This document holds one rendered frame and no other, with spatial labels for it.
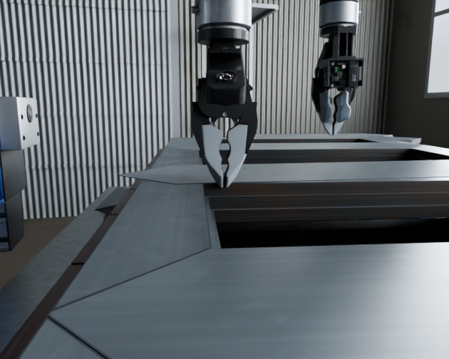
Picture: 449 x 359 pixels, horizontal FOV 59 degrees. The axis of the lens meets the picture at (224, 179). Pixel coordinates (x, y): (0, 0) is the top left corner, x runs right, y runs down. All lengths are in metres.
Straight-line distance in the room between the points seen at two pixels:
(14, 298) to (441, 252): 0.60
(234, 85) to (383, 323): 0.31
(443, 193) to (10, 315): 0.66
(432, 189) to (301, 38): 3.52
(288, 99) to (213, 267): 3.77
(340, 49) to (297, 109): 3.23
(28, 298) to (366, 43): 4.07
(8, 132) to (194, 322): 0.60
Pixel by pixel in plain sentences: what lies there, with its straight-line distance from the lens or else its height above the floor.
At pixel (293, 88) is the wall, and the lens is 4.04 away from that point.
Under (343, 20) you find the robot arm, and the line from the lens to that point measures 0.84.
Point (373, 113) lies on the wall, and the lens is 4.45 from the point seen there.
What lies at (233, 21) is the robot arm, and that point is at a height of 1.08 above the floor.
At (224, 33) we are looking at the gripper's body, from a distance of 0.54.
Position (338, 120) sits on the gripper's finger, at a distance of 0.87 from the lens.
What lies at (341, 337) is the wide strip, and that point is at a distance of 0.21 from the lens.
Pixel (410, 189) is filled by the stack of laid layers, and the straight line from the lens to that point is 0.65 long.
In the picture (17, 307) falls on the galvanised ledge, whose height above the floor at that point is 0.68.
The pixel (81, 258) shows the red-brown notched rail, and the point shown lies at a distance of 0.43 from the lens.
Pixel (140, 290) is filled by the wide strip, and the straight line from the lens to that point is 0.25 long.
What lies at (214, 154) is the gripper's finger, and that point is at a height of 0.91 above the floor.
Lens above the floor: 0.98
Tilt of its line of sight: 10 degrees down
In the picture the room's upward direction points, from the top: straight up
